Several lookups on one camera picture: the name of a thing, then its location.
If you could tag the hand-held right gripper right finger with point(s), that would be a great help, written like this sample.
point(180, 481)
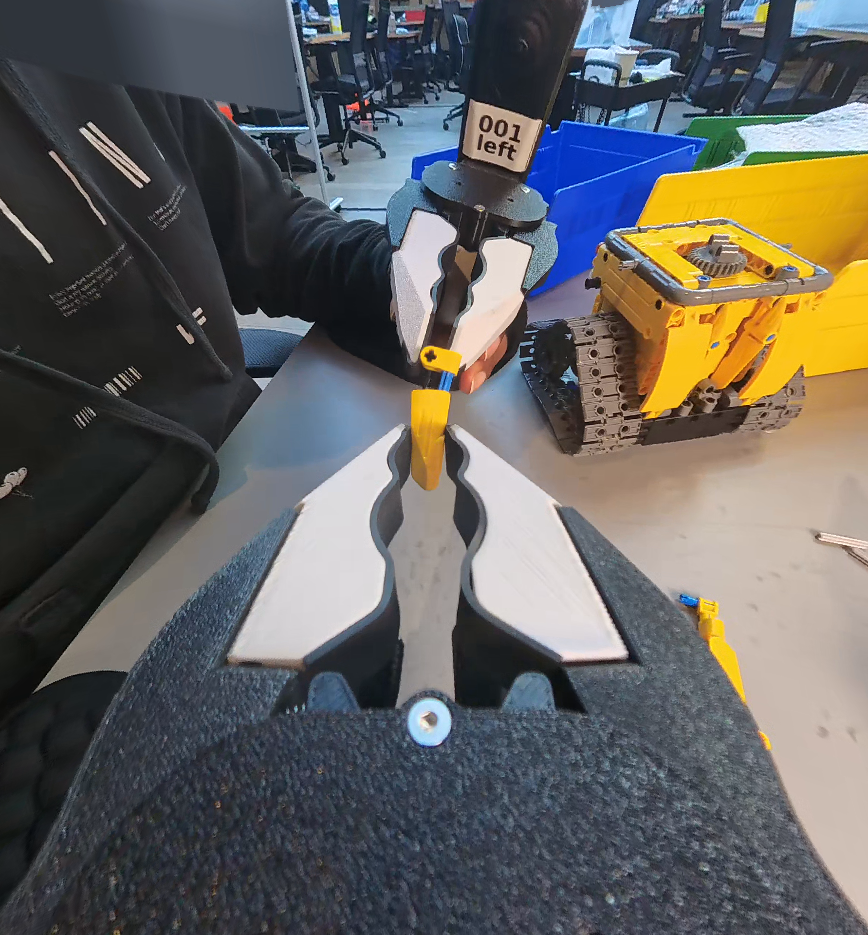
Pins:
point(548, 585)

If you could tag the pile of small building parts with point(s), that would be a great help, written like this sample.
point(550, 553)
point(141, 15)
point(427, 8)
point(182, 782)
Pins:
point(850, 548)

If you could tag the yellow tracked toy robot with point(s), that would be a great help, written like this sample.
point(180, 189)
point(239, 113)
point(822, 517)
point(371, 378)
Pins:
point(697, 336)

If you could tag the blue plastic bin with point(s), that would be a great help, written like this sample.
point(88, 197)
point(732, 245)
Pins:
point(609, 183)

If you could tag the black quilted chair armrest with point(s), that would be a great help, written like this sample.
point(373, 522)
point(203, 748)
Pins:
point(25, 804)

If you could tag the yellow wedge panel piece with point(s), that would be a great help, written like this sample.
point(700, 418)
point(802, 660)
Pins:
point(430, 431)

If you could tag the white plastic sheet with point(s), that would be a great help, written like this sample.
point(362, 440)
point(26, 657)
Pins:
point(814, 129)

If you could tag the green plastic bin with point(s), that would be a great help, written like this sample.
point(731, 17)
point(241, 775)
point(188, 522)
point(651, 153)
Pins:
point(711, 135)

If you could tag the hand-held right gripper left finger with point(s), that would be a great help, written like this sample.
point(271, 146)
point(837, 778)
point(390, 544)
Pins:
point(314, 585)

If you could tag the yellow beam assembly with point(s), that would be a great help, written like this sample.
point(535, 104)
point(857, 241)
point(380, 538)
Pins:
point(726, 658)

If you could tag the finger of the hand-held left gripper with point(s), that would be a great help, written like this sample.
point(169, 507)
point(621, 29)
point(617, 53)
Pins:
point(495, 292)
point(419, 278)

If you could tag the blue pin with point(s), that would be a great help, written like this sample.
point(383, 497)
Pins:
point(440, 379)

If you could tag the small yellow connector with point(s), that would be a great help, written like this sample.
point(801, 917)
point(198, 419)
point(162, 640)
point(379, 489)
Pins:
point(437, 357)

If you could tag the person's left forearm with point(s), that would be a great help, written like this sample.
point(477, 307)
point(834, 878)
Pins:
point(303, 249)

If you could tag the large yellow plastic bin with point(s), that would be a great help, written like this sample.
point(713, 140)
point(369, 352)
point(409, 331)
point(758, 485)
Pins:
point(843, 219)

